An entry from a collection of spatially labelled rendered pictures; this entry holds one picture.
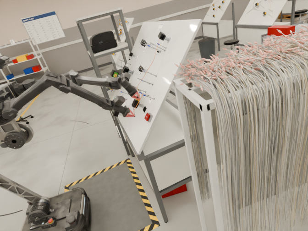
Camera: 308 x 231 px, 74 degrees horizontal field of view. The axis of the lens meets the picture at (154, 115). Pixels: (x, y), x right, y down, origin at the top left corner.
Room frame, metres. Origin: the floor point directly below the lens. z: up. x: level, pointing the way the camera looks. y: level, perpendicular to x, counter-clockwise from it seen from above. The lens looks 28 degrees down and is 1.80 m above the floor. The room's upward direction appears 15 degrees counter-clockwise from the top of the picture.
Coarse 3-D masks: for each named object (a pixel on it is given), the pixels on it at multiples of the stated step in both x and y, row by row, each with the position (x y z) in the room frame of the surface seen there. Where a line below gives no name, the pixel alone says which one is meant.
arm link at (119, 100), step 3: (117, 96) 1.47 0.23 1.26; (120, 96) 1.48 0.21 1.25; (114, 99) 1.48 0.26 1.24; (117, 99) 1.45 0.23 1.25; (120, 99) 1.45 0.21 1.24; (123, 99) 1.47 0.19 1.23; (111, 102) 1.49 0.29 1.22; (114, 102) 1.46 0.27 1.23; (117, 102) 1.45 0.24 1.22; (120, 102) 1.45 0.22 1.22; (123, 102) 1.46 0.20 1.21; (114, 105) 1.45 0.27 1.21; (120, 105) 1.46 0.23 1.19; (108, 108) 1.43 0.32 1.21; (111, 108) 1.44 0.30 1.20
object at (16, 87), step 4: (12, 84) 1.74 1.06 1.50; (16, 84) 1.74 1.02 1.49; (20, 84) 1.75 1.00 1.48; (12, 88) 1.71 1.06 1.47; (16, 88) 1.72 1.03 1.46; (20, 88) 1.73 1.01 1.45; (24, 88) 1.74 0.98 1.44; (16, 92) 1.72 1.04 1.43; (20, 92) 1.73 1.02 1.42; (16, 96) 1.71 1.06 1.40
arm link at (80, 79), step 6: (72, 72) 1.70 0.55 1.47; (78, 78) 1.65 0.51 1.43; (84, 78) 1.64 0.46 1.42; (90, 78) 1.62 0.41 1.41; (96, 78) 1.60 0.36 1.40; (102, 78) 1.58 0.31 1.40; (108, 78) 1.55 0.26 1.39; (78, 84) 1.68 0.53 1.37; (90, 84) 1.61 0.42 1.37; (96, 84) 1.58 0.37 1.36; (102, 84) 1.55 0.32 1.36; (108, 84) 1.52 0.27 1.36; (114, 84) 1.49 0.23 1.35
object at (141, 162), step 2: (136, 156) 1.77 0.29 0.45; (142, 160) 1.38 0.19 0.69; (140, 162) 1.57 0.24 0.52; (142, 162) 1.42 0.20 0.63; (140, 164) 1.62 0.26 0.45; (142, 164) 1.47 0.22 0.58; (144, 164) 1.31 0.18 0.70; (142, 166) 1.53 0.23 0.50; (144, 166) 1.36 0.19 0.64; (142, 168) 1.58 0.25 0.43; (144, 168) 1.40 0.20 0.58; (144, 170) 1.46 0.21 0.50; (146, 170) 1.33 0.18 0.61; (144, 172) 1.51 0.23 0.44; (146, 172) 1.37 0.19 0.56; (146, 174) 1.41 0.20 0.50; (146, 176) 1.47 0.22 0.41; (148, 176) 1.31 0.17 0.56; (148, 178) 1.35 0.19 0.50; (148, 180) 1.39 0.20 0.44; (150, 182) 1.32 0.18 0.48; (150, 184) 1.36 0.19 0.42
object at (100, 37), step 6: (96, 36) 2.53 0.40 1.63; (102, 36) 2.55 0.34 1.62; (108, 36) 2.57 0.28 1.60; (90, 42) 2.65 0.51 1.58; (96, 42) 2.52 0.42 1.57; (102, 42) 2.54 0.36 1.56; (108, 42) 2.56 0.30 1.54; (114, 42) 2.58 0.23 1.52; (96, 48) 2.52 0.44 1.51; (102, 48) 2.53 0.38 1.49; (108, 48) 2.55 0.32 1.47
